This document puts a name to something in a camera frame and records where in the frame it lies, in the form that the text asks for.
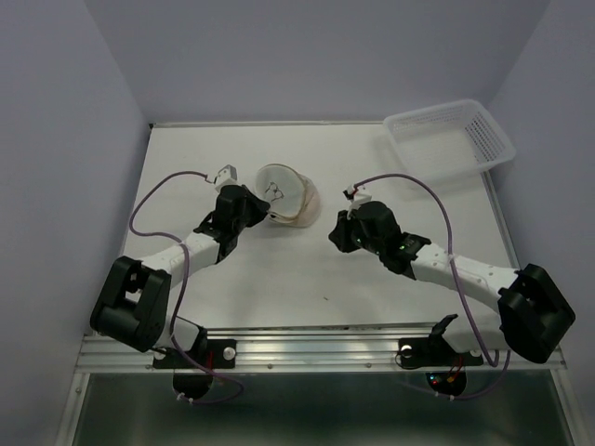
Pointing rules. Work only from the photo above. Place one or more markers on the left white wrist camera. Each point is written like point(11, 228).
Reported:
point(226, 176)

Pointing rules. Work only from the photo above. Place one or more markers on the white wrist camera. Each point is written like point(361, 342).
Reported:
point(357, 196)
point(226, 176)

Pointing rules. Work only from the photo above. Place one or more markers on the white plastic basket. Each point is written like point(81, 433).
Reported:
point(448, 141)

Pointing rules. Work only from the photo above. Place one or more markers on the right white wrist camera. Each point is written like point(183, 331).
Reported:
point(357, 196)

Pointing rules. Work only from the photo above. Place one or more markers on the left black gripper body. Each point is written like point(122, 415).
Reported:
point(241, 222)

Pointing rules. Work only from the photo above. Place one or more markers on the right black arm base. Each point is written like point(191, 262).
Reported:
point(432, 351)

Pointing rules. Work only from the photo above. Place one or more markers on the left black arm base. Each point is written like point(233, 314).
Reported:
point(213, 354)

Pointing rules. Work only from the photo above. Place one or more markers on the aluminium mounting rail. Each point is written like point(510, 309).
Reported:
point(269, 351)

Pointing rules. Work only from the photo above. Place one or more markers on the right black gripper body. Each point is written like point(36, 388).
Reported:
point(372, 244)

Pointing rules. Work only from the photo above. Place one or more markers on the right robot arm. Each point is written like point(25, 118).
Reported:
point(532, 314)

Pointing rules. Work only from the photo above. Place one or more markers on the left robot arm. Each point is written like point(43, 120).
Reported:
point(133, 304)

